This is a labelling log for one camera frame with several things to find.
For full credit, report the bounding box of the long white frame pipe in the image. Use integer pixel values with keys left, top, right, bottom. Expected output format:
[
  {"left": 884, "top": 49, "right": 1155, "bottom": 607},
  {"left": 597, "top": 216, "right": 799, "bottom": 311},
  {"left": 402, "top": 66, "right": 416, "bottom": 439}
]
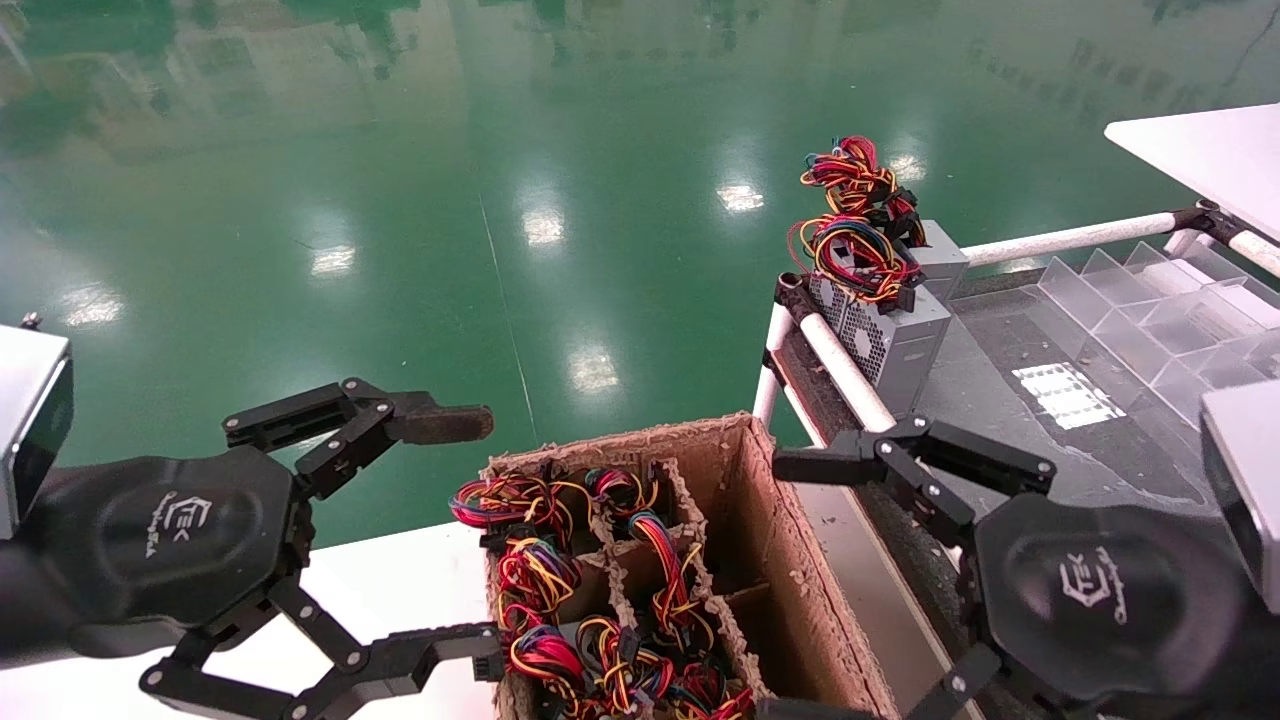
[{"left": 798, "top": 312, "right": 976, "bottom": 576}]

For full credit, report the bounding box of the power supply with coloured wires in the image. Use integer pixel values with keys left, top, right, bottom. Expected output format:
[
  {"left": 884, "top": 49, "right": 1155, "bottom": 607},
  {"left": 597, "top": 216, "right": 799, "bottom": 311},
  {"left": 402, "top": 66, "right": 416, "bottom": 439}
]
[
  {"left": 448, "top": 473, "right": 579, "bottom": 553},
  {"left": 575, "top": 618, "right": 676, "bottom": 719},
  {"left": 668, "top": 662, "right": 756, "bottom": 720},
  {"left": 583, "top": 465, "right": 659, "bottom": 516},
  {"left": 625, "top": 508, "right": 717, "bottom": 656},
  {"left": 468, "top": 620, "right": 593, "bottom": 706},
  {"left": 495, "top": 538, "right": 583, "bottom": 631}
]

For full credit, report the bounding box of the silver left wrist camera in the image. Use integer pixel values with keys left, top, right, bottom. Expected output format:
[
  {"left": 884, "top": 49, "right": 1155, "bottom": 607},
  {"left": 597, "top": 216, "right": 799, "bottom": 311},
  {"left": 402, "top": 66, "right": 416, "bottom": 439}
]
[{"left": 0, "top": 322, "right": 76, "bottom": 543}]

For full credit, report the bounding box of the cardboard cell divider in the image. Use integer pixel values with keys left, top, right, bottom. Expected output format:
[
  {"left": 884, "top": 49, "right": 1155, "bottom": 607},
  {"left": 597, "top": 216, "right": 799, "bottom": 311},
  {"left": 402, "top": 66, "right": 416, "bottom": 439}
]
[{"left": 585, "top": 458, "right": 791, "bottom": 720}]

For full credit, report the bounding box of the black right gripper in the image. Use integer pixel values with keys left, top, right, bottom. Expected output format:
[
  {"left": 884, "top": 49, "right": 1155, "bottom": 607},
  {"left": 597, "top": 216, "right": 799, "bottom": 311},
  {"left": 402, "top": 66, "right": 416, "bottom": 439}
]
[{"left": 755, "top": 415, "right": 1280, "bottom": 720}]

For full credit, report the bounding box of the black pipe connector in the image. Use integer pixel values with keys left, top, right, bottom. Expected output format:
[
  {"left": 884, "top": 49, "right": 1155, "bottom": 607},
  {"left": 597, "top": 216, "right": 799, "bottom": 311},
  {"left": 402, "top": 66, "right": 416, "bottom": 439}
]
[
  {"left": 1168, "top": 200, "right": 1251, "bottom": 249},
  {"left": 776, "top": 272, "right": 819, "bottom": 323}
]

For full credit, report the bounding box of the clear acrylic divider tray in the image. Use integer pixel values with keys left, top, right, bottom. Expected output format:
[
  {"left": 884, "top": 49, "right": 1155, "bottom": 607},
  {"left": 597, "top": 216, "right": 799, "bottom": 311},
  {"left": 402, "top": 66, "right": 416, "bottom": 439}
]
[{"left": 1035, "top": 240, "right": 1280, "bottom": 426}]

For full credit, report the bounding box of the brown cardboard box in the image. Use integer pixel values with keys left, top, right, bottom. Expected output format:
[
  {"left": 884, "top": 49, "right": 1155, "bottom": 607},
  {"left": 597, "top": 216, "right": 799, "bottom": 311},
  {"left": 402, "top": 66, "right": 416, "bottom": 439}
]
[{"left": 478, "top": 410, "right": 906, "bottom": 720}]

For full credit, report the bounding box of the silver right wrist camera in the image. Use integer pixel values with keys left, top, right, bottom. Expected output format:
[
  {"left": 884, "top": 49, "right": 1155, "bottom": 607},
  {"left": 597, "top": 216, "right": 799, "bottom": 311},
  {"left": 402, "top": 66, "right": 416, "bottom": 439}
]
[{"left": 1200, "top": 378, "right": 1280, "bottom": 616}]

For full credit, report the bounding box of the white table board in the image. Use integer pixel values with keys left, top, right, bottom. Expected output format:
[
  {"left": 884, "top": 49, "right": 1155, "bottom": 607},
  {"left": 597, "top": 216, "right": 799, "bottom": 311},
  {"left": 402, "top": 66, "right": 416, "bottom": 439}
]
[{"left": 1103, "top": 103, "right": 1280, "bottom": 244}]

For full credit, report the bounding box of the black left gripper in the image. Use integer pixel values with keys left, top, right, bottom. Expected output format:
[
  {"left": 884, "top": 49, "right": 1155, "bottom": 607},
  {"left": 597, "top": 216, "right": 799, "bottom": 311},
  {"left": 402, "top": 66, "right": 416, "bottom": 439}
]
[{"left": 0, "top": 378, "right": 503, "bottom": 720}]

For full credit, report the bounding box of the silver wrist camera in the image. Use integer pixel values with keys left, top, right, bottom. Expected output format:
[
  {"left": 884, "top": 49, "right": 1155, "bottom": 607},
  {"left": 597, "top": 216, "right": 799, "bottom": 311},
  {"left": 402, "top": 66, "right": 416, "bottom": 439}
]
[
  {"left": 0, "top": 322, "right": 76, "bottom": 543},
  {"left": 1200, "top": 378, "right": 1280, "bottom": 616}
]

